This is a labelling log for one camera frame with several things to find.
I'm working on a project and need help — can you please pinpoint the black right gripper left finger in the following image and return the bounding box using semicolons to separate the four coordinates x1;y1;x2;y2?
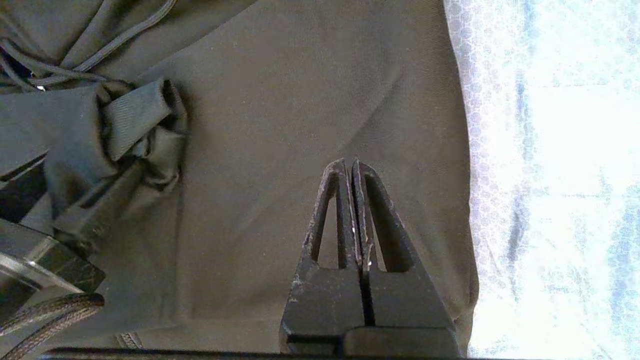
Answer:
279;159;372;352

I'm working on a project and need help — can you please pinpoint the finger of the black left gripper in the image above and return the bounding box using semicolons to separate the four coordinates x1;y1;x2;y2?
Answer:
42;155;151;236
52;170;151;251

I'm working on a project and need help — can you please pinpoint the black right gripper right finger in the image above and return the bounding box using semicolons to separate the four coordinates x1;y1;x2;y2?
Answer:
351;159;455;331

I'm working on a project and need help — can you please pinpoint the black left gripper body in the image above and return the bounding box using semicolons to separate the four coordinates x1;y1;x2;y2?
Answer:
0;217;107;321

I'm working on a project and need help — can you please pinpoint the black zip hoodie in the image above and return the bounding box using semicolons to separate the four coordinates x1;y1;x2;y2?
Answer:
0;0;481;358

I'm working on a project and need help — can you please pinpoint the blue bed sheet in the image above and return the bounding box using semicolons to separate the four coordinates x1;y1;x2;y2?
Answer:
442;0;640;360

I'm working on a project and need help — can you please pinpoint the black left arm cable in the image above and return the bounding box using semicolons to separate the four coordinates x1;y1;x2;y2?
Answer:
0;292;106;360

